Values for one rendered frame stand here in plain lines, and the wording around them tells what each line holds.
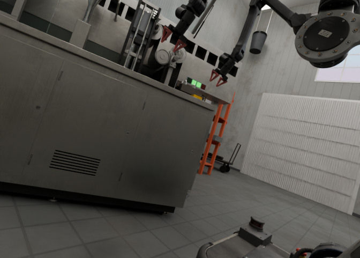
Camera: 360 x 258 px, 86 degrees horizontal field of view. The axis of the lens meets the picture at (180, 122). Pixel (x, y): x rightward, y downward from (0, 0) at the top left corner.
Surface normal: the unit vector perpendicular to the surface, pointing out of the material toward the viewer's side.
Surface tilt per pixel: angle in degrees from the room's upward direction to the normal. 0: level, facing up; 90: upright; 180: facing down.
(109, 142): 90
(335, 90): 90
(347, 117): 90
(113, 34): 90
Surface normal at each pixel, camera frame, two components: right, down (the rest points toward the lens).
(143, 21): 0.40, 0.07
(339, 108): -0.62, -0.25
